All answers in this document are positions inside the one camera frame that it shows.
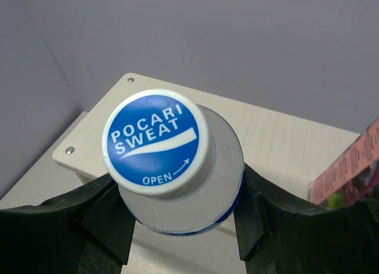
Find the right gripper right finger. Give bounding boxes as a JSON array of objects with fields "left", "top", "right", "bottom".
[{"left": 233, "top": 167, "right": 378, "bottom": 273}]

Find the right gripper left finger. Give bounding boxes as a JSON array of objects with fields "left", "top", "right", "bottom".
[{"left": 1, "top": 175, "right": 135, "bottom": 273}]

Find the Pocari Sweat bottle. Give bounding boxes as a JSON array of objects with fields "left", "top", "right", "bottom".
[{"left": 101, "top": 89, "right": 245, "bottom": 236}]

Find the purple grape juice carton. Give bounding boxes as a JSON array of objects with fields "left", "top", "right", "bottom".
[{"left": 307, "top": 120, "right": 378, "bottom": 209}]

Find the white two-tier shelf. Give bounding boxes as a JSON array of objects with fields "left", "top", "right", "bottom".
[{"left": 1, "top": 73, "right": 357, "bottom": 273}]

